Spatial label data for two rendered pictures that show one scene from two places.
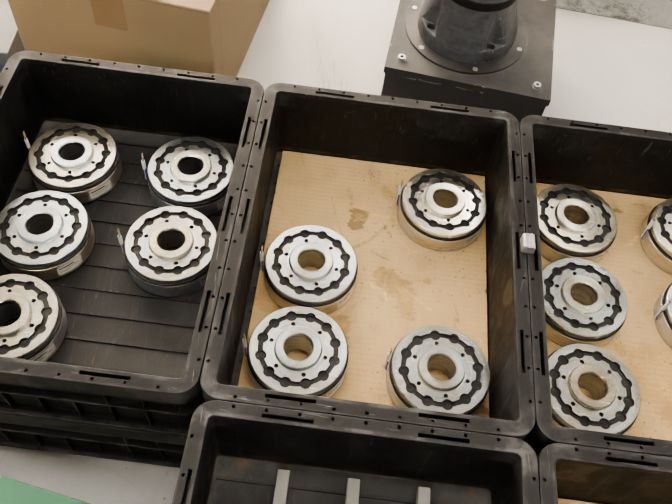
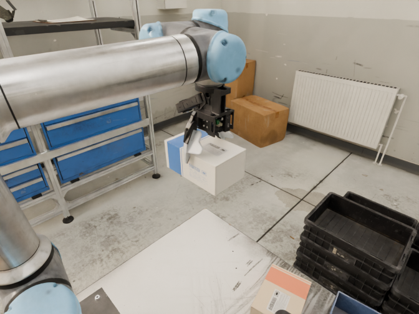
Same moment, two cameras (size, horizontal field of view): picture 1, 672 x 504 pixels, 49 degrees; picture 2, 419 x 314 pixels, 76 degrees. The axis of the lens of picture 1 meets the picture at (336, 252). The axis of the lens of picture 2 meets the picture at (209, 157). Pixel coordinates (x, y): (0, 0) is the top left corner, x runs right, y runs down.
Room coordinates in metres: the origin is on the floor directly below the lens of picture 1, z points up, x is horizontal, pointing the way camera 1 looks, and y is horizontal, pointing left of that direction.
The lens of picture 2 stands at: (0.55, -0.15, 1.49)
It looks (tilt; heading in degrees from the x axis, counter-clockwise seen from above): 31 degrees down; 310
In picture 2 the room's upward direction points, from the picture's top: straight up
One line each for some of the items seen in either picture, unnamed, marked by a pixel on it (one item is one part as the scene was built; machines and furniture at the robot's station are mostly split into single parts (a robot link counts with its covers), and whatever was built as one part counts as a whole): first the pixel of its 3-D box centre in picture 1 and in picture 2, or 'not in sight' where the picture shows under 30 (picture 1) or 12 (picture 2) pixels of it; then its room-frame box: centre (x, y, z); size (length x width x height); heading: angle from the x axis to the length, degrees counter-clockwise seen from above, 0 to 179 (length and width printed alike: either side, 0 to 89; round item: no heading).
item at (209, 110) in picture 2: not in sight; (211, 108); (0.95, -0.64, 1.25); 0.09 x 0.08 x 0.12; 175
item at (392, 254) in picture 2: not in sight; (346, 256); (0.60, -1.28, 0.37); 0.40 x 0.30 x 0.45; 175
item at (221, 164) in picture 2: not in sight; (204, 158); (0.98, -0.64, 1.10); 0.20 x 0.12 x 0.09; 175
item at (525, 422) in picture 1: (380, 239); not in sight; (0.44, -0.04, 0.92); 0.40 x 0.30 x 0.02; 0
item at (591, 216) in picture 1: (575, 215); not in sight; (0.56, -0.28, 0.86); 0.05 x 0.05 x 0.01
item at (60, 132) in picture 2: not in sight; (101, 134); (2.34, -1.03, 0.60); 0.72 x 0.03 x 0.56; 85
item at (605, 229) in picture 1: (574, 218); not in sight; (0.56, -0.28, 0.86); 0.10 x 0.10 x 0.01
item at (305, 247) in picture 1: (311, 260); not in sight; (0.44, 0.03, 0.86); 0.05 x 0.05 x 0.01
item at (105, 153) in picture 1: (73, 155); not in sight; (0.55, 0.32, 0.86); 0.10 x 0.10 x 0.01
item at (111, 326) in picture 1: (102, 232); not in sight; (0.44, 0.26, 0.87); 0.40 x 0.30 x 0.11; 0
